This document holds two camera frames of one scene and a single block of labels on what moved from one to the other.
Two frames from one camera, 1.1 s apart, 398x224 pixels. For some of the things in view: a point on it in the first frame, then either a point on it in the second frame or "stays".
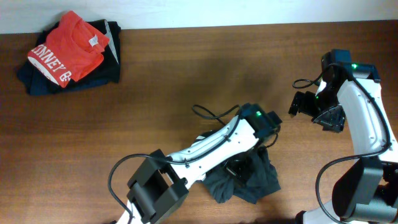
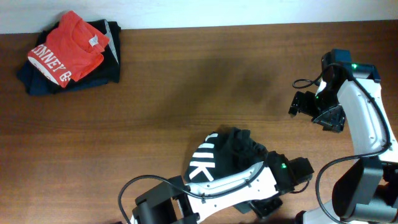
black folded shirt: x=109 y=70 stays
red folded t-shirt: x=72 y=50 stays
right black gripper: x=306 y=106 stays
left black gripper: x=237 y=170 to x=267 y=207
